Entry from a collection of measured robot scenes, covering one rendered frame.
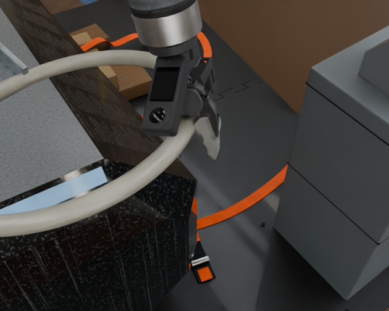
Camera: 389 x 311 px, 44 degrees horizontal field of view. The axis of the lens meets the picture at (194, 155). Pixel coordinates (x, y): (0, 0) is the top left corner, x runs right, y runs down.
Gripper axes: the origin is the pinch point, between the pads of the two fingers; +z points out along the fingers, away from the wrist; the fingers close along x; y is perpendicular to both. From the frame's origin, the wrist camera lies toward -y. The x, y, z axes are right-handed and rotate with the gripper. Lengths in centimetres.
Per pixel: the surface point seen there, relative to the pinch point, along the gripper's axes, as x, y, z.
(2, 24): 77, 57, -1
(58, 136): 42.5, 20.7, 12.8
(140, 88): 81, 135, 70
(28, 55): 63, 46, 4
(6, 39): 72, 51, 1
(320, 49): -1, 201, 88
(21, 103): 56, 28, 8
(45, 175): 40.7, 9.3, 14.9
